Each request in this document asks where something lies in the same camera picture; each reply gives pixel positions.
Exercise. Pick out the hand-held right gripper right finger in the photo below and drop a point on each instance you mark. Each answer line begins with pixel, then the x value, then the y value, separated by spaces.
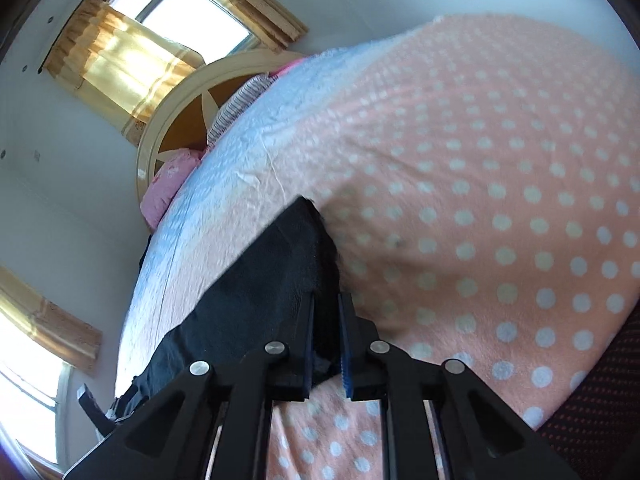
pixel 345 345

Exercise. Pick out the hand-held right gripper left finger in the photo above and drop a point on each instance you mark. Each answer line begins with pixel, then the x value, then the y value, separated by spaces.
pixel 310 340

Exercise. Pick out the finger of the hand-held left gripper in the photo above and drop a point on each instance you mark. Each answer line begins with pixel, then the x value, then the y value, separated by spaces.
pixel 89 402

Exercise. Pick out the black pants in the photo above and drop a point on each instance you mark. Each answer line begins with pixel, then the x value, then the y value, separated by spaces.
pixel 270 280

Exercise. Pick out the large side window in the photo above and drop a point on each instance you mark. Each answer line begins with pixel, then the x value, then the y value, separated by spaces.
pixel 30 405

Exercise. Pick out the long yellow curtain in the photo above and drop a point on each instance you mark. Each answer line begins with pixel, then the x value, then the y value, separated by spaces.
pixel 55 317

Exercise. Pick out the pink pillow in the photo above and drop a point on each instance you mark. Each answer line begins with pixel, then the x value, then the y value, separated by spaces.
pixel 167 182

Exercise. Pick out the bed with polka-dot sheet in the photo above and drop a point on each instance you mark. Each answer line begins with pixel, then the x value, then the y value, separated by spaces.
pixel 475 160

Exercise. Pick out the striped pillow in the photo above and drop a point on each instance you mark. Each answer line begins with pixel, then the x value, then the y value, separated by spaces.
pixel 240 105

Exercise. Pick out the dark red dotted cloth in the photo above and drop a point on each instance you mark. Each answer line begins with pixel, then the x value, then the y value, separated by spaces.
pixel 600 410

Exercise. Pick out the cream wooden headboard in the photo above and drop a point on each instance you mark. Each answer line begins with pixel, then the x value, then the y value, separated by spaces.
pixel 170 115

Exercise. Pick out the wide yellow curtain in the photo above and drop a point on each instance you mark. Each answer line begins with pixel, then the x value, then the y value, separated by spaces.
pixel 120 65

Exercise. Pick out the window with white frame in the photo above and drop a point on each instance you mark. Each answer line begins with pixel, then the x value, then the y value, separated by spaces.
pixel 200 15

